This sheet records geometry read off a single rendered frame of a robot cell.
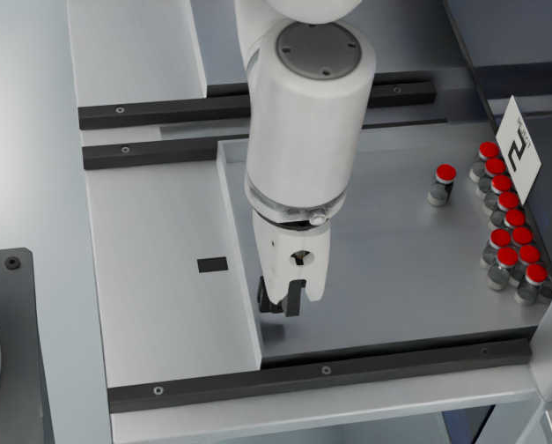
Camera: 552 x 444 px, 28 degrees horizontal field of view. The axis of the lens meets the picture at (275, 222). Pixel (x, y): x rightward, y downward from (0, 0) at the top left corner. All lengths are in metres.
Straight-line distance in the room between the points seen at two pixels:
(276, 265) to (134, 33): 0.48
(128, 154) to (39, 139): 1.22
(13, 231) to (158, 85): 1.02
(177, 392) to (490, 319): 0.32
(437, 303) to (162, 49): 0.44
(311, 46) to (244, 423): 0.38
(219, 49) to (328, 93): 0.54
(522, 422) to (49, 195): 1.36
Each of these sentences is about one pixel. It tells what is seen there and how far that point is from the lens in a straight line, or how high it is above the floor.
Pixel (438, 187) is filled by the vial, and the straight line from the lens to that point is 1.15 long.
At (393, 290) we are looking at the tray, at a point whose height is 0.88.
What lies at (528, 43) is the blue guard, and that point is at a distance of 1.03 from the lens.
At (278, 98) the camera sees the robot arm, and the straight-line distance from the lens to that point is 0.78.
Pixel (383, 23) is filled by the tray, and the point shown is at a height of 0.88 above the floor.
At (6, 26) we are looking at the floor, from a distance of 2.61.
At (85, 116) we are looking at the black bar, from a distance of 1.19.
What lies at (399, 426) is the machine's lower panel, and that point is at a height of 0.42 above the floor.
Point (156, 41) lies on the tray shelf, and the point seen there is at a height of 0.88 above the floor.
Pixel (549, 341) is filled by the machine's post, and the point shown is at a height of 0.94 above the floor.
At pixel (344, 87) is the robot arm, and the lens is 0.77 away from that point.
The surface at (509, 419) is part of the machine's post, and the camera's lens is 1.16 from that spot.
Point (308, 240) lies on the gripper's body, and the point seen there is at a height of 1.07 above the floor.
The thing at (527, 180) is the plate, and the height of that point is 1.02.
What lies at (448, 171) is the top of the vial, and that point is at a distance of 1.15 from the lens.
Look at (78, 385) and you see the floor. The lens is 2.03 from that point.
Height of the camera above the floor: 1.78
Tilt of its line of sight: 53 degrees down
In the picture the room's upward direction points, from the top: 9 degrees clockwise
